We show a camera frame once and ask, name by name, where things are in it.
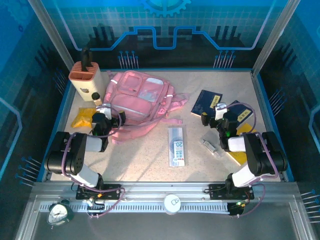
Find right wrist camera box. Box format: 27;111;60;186
215;102;229;120

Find green alarm clock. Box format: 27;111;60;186
46;198;75;230

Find blue book yellow label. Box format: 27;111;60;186
228;99;254;130
190;89;223;119

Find aluminium frame post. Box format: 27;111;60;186
251;0;301;76
27;0;76;73

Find packaged ruler set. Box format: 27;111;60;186
167;126;188;168

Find yellow textbook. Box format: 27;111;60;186
228;122;257;166

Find black knife handle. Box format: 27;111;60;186
80;47;93;72

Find yellow snack bag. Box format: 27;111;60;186
70;107;97;129

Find cream knife block orange top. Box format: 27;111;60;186
68;61;103;103

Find slotted aluminium rail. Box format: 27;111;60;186
38;201;232;213

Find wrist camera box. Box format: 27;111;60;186
96;102;112;120
215;102;229;120

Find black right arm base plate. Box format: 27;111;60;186
208;183;255;201

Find clear packaged glue stick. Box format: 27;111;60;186
199;137;225;158

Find pink student backpack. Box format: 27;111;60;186
103;70;192;145

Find small black controller board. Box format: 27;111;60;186
228;200;248;217
86;197;106;213

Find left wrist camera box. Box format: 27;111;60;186
96;102;112;120

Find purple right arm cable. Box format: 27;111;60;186
224;101;281;218

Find silver tin can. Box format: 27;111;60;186
163;193;182;216

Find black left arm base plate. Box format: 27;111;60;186
75;183;122;201

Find grey aluminium front platform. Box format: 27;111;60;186
14;181;317;240

